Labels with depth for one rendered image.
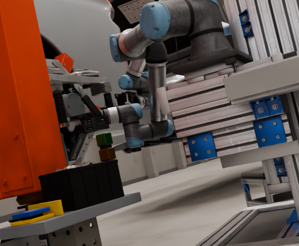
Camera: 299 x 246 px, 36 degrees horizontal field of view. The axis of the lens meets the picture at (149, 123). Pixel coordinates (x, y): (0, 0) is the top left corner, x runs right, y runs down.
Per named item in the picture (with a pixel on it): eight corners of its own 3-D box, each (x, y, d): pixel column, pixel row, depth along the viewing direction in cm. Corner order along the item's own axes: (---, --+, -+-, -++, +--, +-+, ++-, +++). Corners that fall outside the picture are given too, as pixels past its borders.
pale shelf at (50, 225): (101, 207, 158) (99, 198, 158) (142, 200, 149) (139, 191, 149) (-1, 240, 121) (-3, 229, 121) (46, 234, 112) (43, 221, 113)
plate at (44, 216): (33, 219, 126) (32, 216, 126) (54, 216, 122) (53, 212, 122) (10, 226, 120) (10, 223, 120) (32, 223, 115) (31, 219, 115)
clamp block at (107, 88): (97, 96, 227) (96, 86, 227) (112, 92, 222) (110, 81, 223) (91, 96, 223) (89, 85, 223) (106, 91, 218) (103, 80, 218)
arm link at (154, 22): (190, -7, 150) (137, 33, 201) (148, -3, 145) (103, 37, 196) (197, 30, 150) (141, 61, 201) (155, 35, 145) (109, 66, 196)
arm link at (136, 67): (169, 0, 214) (128, 94, 228) (180, 4, 224) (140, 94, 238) (150, -9, 219) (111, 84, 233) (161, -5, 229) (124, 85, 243)
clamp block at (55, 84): (48, 96, 198) (46, 84, 199) (64, 91, 193) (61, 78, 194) (39, 96, 194) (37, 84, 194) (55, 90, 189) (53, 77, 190)
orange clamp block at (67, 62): (59, 78, 238) (63, 64, 243) (71, 73, 234) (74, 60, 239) (50, 70, 233) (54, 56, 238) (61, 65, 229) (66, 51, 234)
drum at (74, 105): (56, 130, 226) (50, 102, 227) (89, 120, 214) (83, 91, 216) (34, 132, 214) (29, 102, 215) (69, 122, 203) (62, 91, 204)
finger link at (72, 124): (60, 133, 197) (82, 128, 199) (57, 119, 197) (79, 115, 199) (60, 133, 200) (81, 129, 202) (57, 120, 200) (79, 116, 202)
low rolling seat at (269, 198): (333, 218, 265) (319, 159, 267) (275, 233, 259) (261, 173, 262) (300, 212, 307) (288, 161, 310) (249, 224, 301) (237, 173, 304)
